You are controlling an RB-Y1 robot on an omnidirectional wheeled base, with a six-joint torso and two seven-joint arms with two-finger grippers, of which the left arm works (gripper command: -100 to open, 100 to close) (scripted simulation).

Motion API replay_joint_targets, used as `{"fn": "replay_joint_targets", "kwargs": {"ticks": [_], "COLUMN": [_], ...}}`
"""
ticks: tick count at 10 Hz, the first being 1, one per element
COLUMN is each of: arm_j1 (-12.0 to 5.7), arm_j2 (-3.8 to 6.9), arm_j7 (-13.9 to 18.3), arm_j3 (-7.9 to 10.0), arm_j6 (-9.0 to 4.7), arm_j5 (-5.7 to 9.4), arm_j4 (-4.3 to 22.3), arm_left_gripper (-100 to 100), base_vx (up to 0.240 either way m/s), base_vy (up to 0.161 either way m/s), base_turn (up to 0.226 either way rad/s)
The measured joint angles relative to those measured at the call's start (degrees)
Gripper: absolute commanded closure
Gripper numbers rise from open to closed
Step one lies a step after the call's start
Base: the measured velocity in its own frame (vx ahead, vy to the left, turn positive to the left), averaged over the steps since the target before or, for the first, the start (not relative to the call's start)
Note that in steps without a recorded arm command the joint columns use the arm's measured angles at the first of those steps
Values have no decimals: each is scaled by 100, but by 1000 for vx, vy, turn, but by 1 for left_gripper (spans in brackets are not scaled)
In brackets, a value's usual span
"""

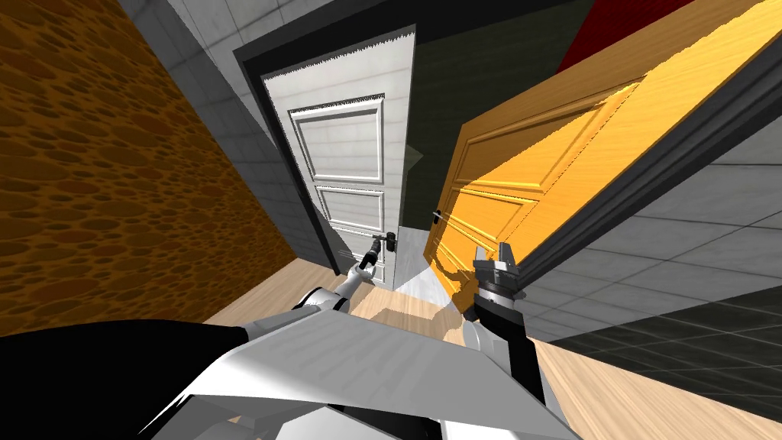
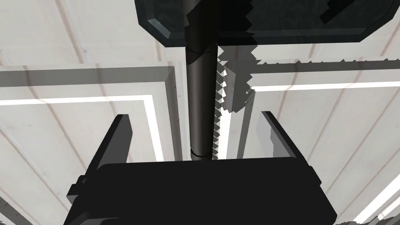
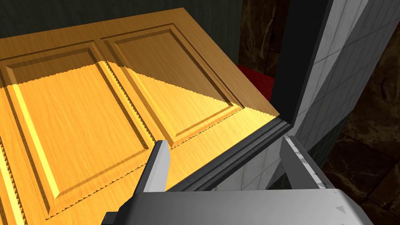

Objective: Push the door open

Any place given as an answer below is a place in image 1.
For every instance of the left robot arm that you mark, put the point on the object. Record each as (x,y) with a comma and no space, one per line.
(91,379)

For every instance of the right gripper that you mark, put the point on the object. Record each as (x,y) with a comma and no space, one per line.
(496,280)

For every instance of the orange wooden door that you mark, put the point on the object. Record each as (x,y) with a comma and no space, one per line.
(550,165)

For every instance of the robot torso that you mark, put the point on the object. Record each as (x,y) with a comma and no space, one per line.
(354,366)

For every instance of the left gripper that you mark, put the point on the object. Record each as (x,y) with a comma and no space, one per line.
(369,256)

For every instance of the white panelled door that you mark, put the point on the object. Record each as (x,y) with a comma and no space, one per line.
(348,146)

